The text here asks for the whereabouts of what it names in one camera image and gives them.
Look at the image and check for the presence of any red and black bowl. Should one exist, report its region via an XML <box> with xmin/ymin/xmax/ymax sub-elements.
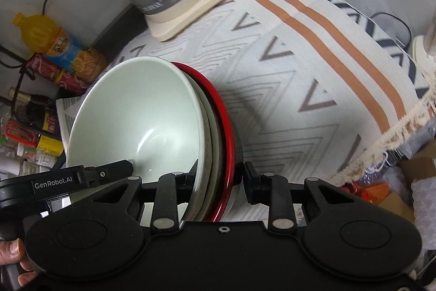
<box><xmin>173</xmin><ymin>62</ymin><xmax>242</xmax><ymax>222</ymax></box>

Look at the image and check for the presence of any large pale green bowl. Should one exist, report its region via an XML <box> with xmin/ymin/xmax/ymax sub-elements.
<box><xmin>189</xmin><ymin>77</ymin><xmax>222</xmax><ymax>221</ymax></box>

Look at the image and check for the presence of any black kitchen rack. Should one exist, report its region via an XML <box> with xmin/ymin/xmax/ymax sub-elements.
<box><xmin>1</xmin><ymin>46</ymin><xmax>35</xmax><ymax>109</ymax></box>

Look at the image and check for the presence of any left hand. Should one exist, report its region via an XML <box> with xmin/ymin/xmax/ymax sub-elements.
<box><xmin>0</xmin><ymin>239</ymin><xmax>37</xmax><ymax>287</ymax></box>

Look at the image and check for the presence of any dark soy sauce bottle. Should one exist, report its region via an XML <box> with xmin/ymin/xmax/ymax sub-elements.
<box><xmin>8</xmin><ymin>87</ymin><xmax>63</xmax><ymax>157</ymax></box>

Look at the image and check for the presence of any patterned table mat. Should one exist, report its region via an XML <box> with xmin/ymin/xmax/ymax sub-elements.
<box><xmin>55</xmin><ymin>0</ymin><xmax>436</xmax><ymax>222</ymax></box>

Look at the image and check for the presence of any upper red soda can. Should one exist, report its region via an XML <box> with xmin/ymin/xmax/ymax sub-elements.
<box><xmin>27</xmin><ymin>54</ymin><xmax>89</xmax><ymax>95</ymax></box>

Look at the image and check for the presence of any cream kettle base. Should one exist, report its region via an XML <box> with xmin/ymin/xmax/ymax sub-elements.
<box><xmin>146</xmin><ymin>0</ymin><xmax>224</xmax><ymax>41</ymax></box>

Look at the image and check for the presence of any orange juice bottle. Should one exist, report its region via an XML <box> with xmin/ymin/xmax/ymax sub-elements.
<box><xmin>13</xmin><ymin>13</ymin><xmax>107</xmax><ymax>83</ymax></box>

